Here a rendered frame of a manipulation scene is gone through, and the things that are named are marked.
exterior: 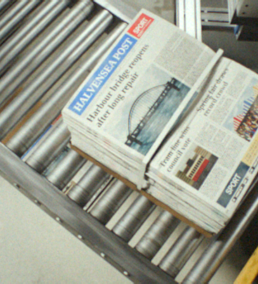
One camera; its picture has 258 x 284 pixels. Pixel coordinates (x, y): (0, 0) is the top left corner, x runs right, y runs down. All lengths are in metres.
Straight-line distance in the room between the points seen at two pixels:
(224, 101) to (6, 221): 1.20
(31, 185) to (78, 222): 0.14
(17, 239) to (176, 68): 1.15
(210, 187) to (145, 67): 0.27
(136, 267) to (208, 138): 0.34
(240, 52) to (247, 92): 1.05
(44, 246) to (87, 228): 0.83
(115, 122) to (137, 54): 0.15
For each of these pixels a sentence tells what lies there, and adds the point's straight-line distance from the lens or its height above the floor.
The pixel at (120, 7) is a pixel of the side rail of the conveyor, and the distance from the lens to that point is 1.32.
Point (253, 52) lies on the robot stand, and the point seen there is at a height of 0.21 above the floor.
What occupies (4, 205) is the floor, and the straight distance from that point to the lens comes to 1.96.
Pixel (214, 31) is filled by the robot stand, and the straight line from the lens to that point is 2.04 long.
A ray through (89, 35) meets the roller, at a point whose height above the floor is 0.80.
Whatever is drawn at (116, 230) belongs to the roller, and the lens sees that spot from 1.08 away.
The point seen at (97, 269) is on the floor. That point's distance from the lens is 1.87.
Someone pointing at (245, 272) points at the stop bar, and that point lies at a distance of 1.09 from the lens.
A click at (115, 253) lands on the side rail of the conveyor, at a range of 1.07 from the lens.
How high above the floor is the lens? 1.86
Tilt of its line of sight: 69 degrees down
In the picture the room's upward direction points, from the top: 7 degrees clockwise
